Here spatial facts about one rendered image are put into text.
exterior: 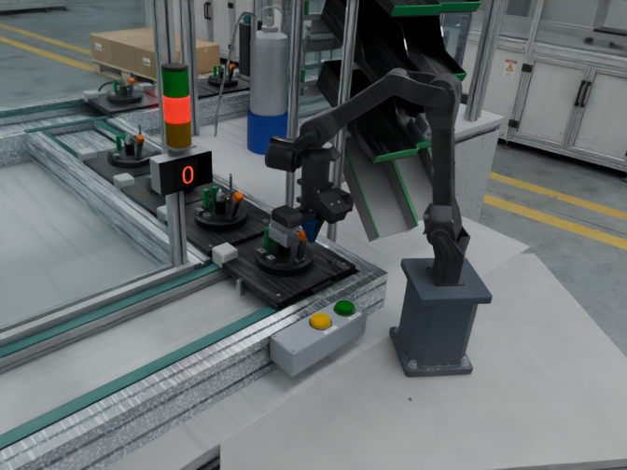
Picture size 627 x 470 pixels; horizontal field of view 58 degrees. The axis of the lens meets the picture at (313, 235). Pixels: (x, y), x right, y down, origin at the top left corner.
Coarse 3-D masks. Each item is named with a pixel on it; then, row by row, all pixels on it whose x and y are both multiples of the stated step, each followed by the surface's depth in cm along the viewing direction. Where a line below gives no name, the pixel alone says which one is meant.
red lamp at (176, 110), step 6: (168, 102) 107; (174, 102) 106; (180, 102) 107; (186, 102) 108; (168, 108) 107; (174, 108) 107; (180, 108) 107; (186, 108) 108; (168, 114) 108; (174, 114) 108; (180, 114) 108; (186, 114) 109; (168, 120) 109; (174, 120) 108; (180, 120) 108; (186, 120) 109
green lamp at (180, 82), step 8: (168, 72) 104; (176, 72) 104; (184, 72) 105; (168, 80) 104; (176, 80) 104; (184, 80) 105; (168, 88) 105; (176, 88) 105; (184, 88) 106; (168, 96) 106; (176, 96) 106; (184, 96) 107
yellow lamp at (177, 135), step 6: (168, 126) 109; (174, 126) 109; (180, 126) 109; (186, 126) 110; (168, 132) 110; (174, 132) 109; (180, 132) 110; (186, 132) 110; (168, 138) 111; (174, 138) 110; (180, 138) 110; (186, 138) 111; (168, 144) 111; (174, 144) 110; (180, 144) 111; (186, 144) 111
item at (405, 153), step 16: (336, 64) 139; (320, 80) 139; (336, 80) 134; (352, 80) 147; (368, 80) 144; (336, 96) 135; (352, 96) 143; (368, 112) 141; (384, 112) 141; (352, 128) 133; (368, 128) 137; (384, 128) 139; (400, 128) 138; (368, 144) 130; (384, 144) 135; (400, 144) 137; (384, 160) 131
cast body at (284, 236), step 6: (276, 222) 126; (270, 228) 128; (276, 228) 126; (282, 228) 125; (294, 228) 127; (270, 234) 129; (276, 234) 127; (282, 234) 126; (288, 234) 126; (294, 234) 126; (276, 240) 128; (282, 240) 126; (288, 240) 125; (294, 240) 127; (288, 246) 126
